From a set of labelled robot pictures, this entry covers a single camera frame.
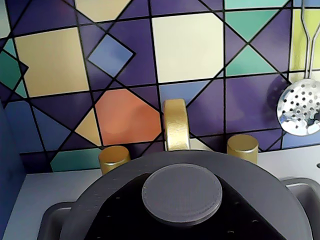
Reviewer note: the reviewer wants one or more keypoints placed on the gray toy sink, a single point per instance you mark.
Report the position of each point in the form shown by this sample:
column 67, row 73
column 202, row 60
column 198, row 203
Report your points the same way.
column 303, row 190

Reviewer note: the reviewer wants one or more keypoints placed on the steel skimmer spoon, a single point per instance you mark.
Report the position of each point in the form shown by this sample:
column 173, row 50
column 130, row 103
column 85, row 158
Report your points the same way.
column 300, row 110

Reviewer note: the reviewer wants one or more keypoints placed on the gold toy faucet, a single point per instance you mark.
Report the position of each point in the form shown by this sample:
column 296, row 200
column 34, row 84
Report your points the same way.
column 176, row 125

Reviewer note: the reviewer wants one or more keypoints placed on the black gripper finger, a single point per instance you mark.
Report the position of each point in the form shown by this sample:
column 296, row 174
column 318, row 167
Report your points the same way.
column 237, row 220
column 120, row 212

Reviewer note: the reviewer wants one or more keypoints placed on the gold tap knob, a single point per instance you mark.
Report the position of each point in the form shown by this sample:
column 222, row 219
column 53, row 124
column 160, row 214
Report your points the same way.
column 243, row 147
column 113, row 157

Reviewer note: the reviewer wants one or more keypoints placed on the colourful tiled backsplash panel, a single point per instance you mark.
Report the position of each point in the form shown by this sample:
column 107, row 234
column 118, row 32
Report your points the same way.
column 185, row 47

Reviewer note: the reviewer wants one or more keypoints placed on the gray pot lid with knob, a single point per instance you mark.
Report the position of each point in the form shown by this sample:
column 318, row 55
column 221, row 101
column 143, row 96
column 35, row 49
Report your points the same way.
column 182, row 192

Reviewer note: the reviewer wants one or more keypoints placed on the blue wooden toy kitchen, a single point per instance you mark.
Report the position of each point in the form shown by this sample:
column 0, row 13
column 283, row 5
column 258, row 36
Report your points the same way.
column 11, row 162

